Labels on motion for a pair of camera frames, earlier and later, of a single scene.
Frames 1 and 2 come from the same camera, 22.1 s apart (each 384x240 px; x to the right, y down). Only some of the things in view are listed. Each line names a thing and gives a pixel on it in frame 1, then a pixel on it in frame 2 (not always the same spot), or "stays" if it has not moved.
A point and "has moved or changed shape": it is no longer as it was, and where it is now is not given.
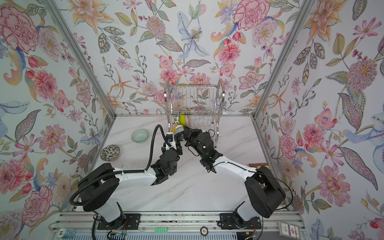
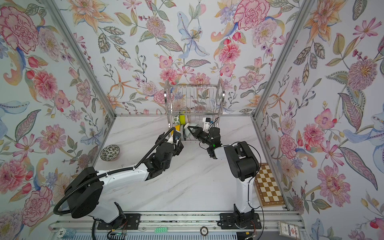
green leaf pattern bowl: (176, 120) stays
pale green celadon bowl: (139, 135) has moved or changed shape
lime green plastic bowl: (182, 120) stays
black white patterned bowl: (110, 153) stays
